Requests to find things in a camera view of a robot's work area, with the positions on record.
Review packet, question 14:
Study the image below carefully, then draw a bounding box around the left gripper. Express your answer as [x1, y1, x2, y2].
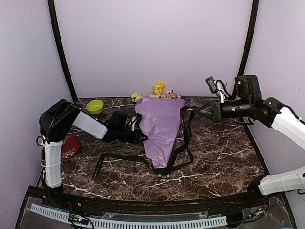
[116, 127, 147, 144]

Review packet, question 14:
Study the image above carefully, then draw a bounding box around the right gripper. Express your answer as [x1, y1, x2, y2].
[196, 97, 253, 122]

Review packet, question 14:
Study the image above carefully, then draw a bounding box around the black printed ribbon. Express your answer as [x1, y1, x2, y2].
[92, 106, 197, 178]

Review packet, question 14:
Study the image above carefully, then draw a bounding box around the yellow daisy bunch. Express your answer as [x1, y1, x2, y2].
[130, 93, 142, 103]

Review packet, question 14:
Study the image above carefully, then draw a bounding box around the pink wrapping paper sheet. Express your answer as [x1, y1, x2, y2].
[135, 97, 186, 169]

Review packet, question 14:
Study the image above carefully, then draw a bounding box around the yellow rose stem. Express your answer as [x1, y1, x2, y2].
[149, 81, 166, 98]

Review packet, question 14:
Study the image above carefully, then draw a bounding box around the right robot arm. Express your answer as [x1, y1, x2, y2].
[197, 75, 305, 207]

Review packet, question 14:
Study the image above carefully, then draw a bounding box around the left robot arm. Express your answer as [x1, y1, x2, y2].
[39, 99, 148, 189]

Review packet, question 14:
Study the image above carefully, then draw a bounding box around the green plastic bowl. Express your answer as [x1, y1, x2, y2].
[86, 99, 104, 115]

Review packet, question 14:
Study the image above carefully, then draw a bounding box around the red floral dish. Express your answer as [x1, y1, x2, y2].
[61, 136, 81, 159]

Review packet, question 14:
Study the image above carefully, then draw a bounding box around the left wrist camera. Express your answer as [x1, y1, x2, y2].
[109, 111, 129, 128]

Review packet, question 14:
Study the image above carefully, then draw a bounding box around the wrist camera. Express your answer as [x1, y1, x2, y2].
[109, 111, 129, 128]
[235, 75, 261, 99]

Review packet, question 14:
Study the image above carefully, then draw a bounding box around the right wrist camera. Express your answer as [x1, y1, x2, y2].
[235, 75, 261, 99]

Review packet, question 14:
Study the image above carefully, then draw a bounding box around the black front rail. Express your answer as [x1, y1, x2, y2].
[26, 185, 284, 217]

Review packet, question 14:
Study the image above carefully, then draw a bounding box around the right black frame post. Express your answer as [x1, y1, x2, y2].
[237, 0, 259, 76]

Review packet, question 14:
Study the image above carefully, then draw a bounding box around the black frame post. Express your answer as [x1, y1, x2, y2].
[47, 0, 78, 103]
[237, 0, 259, 76]

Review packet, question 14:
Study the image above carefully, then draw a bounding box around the white slotted cable duct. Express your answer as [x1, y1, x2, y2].
[30, 204, 228, 229]

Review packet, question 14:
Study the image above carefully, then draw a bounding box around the left black frame post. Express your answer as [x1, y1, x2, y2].
[47, 0, 78, 103]

